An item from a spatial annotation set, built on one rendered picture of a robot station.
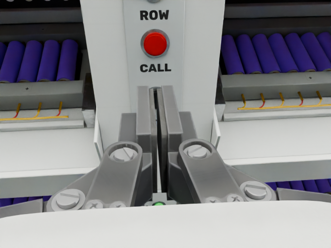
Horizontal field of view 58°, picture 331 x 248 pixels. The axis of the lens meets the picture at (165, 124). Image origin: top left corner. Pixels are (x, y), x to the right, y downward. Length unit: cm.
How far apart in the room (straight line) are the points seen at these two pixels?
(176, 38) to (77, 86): 13
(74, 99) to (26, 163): 8
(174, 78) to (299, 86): 16
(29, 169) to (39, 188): 3
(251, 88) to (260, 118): 3
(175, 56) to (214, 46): 3
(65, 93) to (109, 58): 10
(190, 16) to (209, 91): 6
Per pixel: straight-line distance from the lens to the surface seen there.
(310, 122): 34
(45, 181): 30
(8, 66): 37
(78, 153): 29
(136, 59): 22
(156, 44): 21
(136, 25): 21
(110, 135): 25
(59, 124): 31
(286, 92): 34
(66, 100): 32
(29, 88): 33
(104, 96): 23
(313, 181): 51
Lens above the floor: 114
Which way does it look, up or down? 34 degrees down
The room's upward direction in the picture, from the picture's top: straight up
